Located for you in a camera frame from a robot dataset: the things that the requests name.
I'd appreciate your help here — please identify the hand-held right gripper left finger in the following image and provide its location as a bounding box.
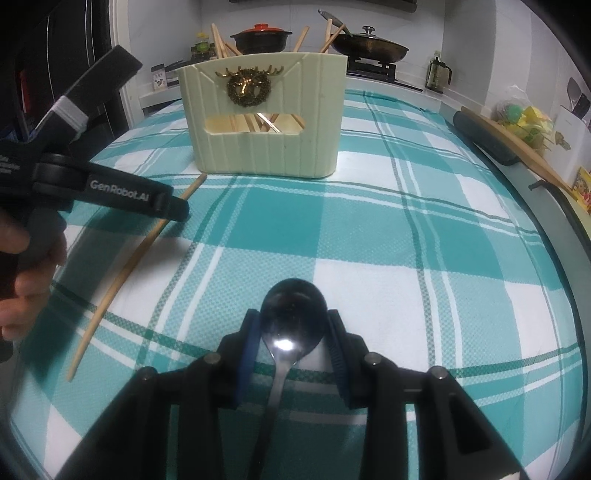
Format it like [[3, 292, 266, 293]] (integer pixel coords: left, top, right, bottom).
[[55, 308, 264, 480]]

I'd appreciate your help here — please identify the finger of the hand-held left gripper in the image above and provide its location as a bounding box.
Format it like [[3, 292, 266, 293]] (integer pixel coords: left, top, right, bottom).
[[28, 45, 143, 155], [68, 161, 191, 223]]

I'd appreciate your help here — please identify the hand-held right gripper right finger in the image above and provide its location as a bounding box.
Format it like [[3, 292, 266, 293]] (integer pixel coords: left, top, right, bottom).
[[324, 308, 531, 480]]

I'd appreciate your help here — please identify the small steel spoon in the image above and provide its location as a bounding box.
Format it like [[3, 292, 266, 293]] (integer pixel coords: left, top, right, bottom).
[[247, 278, 329, 480]]

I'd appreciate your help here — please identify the cream utensil holder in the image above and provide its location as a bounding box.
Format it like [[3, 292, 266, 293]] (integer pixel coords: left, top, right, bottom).
[[178, 52, 348, 179]]

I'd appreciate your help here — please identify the person's left hand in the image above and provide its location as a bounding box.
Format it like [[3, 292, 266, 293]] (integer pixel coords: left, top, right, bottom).
[[0, 219, 69, 343]]

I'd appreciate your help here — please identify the dark appliance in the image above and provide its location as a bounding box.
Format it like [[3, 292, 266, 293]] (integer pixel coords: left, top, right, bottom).
[[14, 0, 131, 139]]

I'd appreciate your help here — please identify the teal white checkered cloth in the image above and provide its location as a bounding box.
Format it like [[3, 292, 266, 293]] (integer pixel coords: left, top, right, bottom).
[[9, 87, 585, 480]]

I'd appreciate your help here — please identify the black pot with red lid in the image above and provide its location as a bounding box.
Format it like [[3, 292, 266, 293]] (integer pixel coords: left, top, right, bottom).
[[229, 23, 294, 54]]

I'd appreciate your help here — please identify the dark rolled cloth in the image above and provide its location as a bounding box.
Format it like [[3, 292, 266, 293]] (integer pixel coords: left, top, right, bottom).
[[453, 108, 520, 166]]

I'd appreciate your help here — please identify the glass pan lid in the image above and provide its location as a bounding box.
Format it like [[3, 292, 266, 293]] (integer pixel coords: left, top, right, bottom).
[[344, 26, 394, 47]]

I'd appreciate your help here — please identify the black gas stove grate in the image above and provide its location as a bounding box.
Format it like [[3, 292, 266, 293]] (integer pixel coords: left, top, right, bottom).
[[346, 58, 398, 82]]

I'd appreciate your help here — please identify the black frying pan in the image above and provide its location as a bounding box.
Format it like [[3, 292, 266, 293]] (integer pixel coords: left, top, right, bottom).
[[318, 9, 411, 64]]

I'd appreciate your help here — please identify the wooden cutting board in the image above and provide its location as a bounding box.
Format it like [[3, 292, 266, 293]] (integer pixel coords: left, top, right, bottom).
[[462, 106, 579, 200]]

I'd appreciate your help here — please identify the glass coffee press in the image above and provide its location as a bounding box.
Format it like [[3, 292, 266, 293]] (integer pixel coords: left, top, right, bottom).
[[425, 51, 452, 93]]

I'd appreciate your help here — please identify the yellow green plastic bag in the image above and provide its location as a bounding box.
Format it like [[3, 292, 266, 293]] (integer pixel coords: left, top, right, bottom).
[[491, 99, 555, 149]]

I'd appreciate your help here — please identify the yellow picture card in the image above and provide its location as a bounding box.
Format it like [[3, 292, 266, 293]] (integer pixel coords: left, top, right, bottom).
[[571, 165, 591, 206]]

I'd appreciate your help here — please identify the dark spatula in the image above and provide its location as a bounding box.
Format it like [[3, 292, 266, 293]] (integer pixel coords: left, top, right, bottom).
[[566, 77, 591, 114]]

